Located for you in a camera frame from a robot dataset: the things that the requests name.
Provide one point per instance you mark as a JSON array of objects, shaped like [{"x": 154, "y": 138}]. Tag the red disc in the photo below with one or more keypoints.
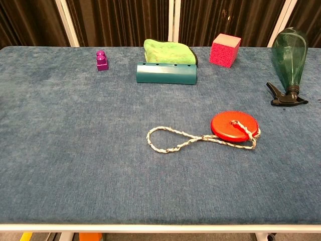
[{"x": 225, "y": 130}]

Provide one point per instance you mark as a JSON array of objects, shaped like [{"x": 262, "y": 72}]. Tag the teal block with holes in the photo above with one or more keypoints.
[{"x": 165, "y": 75}]

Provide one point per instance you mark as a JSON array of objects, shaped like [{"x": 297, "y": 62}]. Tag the blue table mat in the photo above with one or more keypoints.
[{"x": 100, "y": 150}]

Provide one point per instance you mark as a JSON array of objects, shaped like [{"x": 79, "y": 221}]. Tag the green microfibre cloth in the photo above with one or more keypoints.
[{"x": 165, "y": 52}]

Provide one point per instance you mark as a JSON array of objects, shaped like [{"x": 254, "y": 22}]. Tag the purple toy block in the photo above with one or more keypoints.
[{"x": 102, "y": 65}]

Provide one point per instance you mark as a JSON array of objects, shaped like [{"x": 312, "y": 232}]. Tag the pink cube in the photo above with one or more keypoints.
[{"x": 223, "y": 55}]

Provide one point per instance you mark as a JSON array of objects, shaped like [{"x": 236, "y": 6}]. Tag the dark brown curtain panel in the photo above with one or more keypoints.
[
  {"x": 120, "y": 22},
  {"x": 30, "y": 22},
  {"x": 313, "y": 20},
  {"x": 225, "y": 20}
]

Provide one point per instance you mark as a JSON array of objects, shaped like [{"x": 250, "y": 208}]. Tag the orange object under table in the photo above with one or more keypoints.
[{"x": 90, "y": 237}]

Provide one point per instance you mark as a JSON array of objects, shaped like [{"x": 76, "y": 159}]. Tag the green glass bottle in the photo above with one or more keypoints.
[{"x": 291, "y": 57}]

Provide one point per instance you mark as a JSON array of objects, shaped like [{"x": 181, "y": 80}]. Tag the black caster wheel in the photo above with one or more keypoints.
[{"x": 271, "y": 236}]

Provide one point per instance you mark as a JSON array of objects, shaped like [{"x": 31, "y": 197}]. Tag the yellow floor tape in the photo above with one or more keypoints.
[{"x": 26, "y": 237}]

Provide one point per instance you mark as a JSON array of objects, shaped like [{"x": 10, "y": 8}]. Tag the white screen frame post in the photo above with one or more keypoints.
[
  {"x": 67, "y": 27},
  {"x": 281, "y": 22},
  {"x": 173, "y": 20}
]

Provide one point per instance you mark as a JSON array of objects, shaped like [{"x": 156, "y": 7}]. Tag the white table frame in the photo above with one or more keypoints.
[{"x": 160, "y": 228}]

